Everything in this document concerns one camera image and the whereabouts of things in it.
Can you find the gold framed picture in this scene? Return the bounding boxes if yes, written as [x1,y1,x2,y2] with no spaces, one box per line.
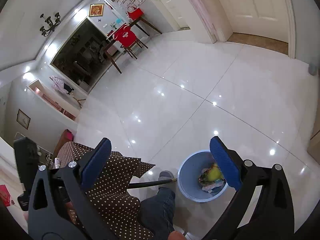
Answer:
[89,3,105,17]

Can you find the black chandelier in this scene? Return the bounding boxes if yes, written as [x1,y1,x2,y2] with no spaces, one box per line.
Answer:
[39,12,62,37]

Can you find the yellow green round ball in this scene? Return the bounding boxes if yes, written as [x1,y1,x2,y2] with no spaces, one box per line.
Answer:
[209,164,222,182]

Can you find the person's right hand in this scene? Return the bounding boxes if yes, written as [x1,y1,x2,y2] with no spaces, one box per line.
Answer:
[168,231,186,240]

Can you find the wooden chair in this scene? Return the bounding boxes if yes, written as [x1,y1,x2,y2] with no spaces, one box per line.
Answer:
[112,25,148,60]

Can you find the white panel door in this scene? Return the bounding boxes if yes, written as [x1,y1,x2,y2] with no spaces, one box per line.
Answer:
[207,0,290,34]

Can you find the paper wrappers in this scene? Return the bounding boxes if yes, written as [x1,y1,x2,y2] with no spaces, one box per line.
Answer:
[199,174,227,193]

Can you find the wooden dining table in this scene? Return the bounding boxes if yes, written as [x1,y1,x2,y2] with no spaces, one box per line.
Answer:
[104,17,163,74]

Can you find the grey slipper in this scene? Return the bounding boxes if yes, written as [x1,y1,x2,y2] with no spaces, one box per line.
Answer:
[159,170,176,188]

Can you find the plain white door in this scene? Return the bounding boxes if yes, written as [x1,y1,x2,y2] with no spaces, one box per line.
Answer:
[155,0,190,29]

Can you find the small framed wall picture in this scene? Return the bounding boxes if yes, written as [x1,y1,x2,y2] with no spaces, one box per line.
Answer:
[16,109,31,130]

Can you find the red packet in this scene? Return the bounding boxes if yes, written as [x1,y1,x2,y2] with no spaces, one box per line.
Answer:
[0,184,13,207]

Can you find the red bag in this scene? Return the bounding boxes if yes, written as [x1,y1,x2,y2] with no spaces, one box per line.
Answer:
[127,7,144,20]

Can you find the white shelf unit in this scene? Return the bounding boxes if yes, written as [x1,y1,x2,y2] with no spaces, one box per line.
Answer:
[37,142,56,168]

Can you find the person's leg in jeans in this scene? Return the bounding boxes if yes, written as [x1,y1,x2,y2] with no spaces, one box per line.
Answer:
[137,187,177,240]

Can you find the brown bench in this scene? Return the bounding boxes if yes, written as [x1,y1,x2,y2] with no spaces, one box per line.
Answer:
[54,129,74,153]

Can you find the brown dotted tablecloth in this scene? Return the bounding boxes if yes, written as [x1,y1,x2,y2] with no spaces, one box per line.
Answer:
[54,142,156,240]

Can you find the black rod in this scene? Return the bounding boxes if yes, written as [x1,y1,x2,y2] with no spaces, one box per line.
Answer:
[129,178,178,189]

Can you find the blue plastic waste bin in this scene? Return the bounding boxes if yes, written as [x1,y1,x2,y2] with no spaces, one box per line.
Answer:
[178,150,228,202]

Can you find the red shirt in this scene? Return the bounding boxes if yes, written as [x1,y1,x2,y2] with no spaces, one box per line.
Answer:
[113,25,137,48]

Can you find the dark glass sliding door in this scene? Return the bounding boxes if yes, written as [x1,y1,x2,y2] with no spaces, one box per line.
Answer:
[50,17,118,88]

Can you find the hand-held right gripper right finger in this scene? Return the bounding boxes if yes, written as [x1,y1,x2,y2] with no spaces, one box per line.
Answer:
[209,136,294,240]

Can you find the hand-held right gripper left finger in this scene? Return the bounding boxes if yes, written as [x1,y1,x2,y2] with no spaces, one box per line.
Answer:
[27,137,118,240]

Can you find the hanging clothes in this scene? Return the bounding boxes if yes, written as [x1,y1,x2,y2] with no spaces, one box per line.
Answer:
[50,76,75,95]

